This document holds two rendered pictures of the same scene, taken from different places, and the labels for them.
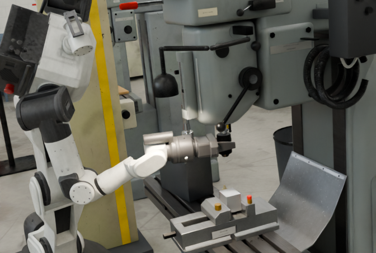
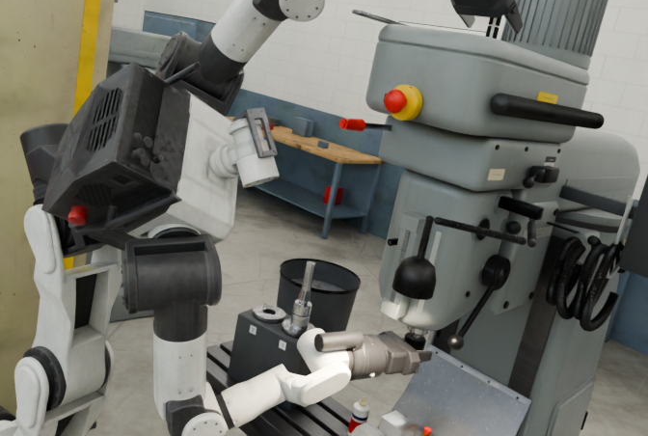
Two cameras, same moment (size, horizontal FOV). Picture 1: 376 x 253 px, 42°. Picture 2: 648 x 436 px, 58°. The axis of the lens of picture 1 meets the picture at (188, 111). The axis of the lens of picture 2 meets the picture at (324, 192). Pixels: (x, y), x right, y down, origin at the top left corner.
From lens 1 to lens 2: 0.89 m
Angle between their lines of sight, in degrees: 26
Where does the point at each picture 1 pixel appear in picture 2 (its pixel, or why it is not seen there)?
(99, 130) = not seen: hidden behind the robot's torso
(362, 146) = (558, 366)
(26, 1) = not seen: outside the picture
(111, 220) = not seen: hidden behind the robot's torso
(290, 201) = (430, 419)
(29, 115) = (154, 289)
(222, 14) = (506, 179)
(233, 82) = (475, 274)
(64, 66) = (212, 199)
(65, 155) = (194, 366)
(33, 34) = (169, 129)
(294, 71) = (529, 265)
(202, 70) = (445, 253)
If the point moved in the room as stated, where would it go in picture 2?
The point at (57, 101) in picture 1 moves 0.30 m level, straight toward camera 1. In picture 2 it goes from (216, 271) to (334, 365)
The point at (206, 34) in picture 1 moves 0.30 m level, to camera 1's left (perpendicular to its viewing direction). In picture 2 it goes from (472, 202) to (330, 189)
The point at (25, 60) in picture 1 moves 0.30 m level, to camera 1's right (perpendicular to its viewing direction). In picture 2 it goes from (158, 180) to (325, 195)
